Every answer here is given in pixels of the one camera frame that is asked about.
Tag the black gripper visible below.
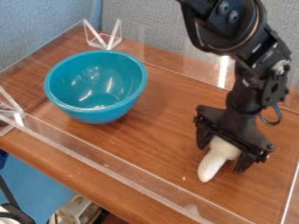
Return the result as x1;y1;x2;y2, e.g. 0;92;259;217
194;105;275;173

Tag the white mushroom with brown cap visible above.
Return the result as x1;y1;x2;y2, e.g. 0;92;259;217
198;136;242;183

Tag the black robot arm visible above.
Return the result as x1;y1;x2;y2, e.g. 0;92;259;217
177;0;292;172

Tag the blue bowl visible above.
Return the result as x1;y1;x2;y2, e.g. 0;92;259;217
45;50;149;124

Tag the white power strip under table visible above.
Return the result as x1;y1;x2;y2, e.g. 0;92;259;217
47;195;103;224

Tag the black chair part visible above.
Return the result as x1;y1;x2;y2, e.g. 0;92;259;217
0;175;37;224

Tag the clear acrylic barrier wall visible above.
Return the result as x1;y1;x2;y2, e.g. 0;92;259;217
0;26;299;224

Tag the clear acrylic corner bracket back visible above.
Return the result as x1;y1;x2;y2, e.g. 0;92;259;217
83;18;123;50

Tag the clear acrylic corner bracket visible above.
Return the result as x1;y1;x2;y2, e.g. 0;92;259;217
83;18;123;50
0;86;26;137

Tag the clear acrylic corner bracket left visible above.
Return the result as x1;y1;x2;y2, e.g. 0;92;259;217
0;86;26;137

